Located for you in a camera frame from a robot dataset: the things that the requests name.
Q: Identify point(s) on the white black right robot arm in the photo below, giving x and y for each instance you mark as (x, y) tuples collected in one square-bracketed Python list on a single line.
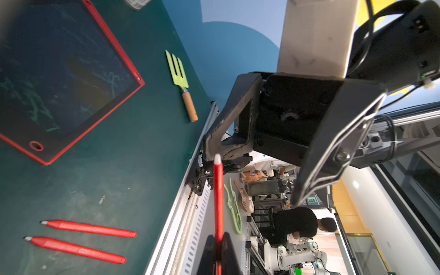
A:
[(398, 46)]

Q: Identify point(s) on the red stylus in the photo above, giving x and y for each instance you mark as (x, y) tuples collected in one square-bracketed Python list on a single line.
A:
[(82, 251), (88, 228), (218, 207)]

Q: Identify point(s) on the person in black shirt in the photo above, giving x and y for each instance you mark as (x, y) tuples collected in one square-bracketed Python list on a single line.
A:
[(300, 222)]

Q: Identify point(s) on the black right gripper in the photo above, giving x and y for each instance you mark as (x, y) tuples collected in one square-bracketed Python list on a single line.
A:
[(315, 123)]

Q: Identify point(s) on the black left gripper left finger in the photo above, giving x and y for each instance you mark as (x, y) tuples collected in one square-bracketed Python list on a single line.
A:
[(207, 263)]

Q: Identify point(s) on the green rake wooden handle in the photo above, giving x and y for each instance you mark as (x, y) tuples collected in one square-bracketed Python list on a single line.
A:
[(179, 79)]

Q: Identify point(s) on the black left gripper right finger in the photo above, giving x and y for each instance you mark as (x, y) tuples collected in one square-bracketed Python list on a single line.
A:
[(229, 262)]

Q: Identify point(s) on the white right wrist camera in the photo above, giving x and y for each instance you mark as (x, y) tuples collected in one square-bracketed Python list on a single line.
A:
[(317, 37)]

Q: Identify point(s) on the red tablet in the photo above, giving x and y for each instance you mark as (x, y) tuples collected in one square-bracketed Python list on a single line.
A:
[(62, 73)]

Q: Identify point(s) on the silver tin can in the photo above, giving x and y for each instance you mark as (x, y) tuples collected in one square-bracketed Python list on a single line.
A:
[(137, 4)]

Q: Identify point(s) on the green plastic tongs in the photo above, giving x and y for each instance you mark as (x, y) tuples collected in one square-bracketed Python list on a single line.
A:
[(233, 207)]

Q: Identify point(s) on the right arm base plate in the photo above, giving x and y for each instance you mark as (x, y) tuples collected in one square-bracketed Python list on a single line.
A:
[(202, 171)]

